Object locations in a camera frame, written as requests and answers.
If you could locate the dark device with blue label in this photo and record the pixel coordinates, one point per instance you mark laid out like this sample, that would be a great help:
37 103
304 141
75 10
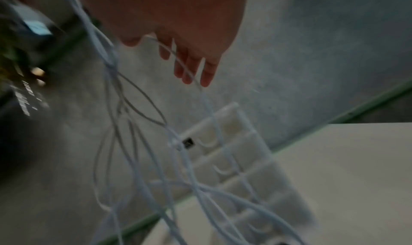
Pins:
33 25

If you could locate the person's right hand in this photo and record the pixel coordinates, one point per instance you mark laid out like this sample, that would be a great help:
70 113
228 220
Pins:
180 12

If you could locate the black box with white print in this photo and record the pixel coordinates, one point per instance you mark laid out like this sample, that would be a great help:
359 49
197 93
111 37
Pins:
27 99

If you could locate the white compartment organizer tray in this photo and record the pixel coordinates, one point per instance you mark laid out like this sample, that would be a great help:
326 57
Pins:
254 167

